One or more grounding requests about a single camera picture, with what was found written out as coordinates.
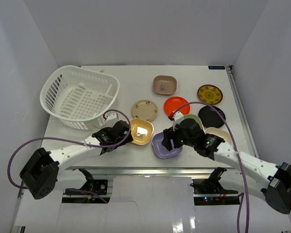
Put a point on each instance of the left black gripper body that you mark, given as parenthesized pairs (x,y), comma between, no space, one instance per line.
(125,135)

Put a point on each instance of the orange round plate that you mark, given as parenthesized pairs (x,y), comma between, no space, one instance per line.
(173,103)

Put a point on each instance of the cream square plate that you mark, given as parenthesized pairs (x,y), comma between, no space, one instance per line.
(220,133)

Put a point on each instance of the light green plate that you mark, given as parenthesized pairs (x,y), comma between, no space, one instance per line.
(197,120)

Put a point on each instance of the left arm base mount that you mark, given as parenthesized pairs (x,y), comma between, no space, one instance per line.
(92,191)

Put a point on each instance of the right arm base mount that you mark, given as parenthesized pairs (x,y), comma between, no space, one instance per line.
(208,191)

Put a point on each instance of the yellow square plate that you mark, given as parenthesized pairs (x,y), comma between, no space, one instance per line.
(141,131)

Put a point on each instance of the white plastic dish basket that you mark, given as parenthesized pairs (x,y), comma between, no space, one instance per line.
(78,97)

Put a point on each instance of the cream floral round plate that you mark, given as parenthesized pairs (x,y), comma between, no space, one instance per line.
(144,109)

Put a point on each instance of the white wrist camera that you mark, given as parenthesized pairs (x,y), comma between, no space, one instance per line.
(176,118)
(111,120)

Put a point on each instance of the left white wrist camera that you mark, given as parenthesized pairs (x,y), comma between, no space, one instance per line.
(111,120)

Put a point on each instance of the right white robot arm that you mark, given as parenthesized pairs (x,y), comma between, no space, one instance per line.
(264,180)

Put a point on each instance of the black round plate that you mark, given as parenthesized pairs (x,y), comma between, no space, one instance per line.
(210,118)

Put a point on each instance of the lavender square plate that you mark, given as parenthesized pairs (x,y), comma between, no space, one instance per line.
(161,151)

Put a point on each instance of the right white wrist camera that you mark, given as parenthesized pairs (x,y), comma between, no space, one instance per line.
(176,118)

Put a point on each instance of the brown square bowl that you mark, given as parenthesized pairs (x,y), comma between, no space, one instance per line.
(164,85)

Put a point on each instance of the blue table label right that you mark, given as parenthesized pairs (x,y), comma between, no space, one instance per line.
(216,68)

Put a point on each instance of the yellow patterned round plate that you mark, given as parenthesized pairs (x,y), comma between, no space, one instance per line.
(210,94)

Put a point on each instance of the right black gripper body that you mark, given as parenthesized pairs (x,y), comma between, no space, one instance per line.
(182,140)

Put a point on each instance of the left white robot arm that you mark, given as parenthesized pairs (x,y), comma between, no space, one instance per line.
(46,171)

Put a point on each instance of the aluminium table frame rail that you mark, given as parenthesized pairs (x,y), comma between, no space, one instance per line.
(245,125)

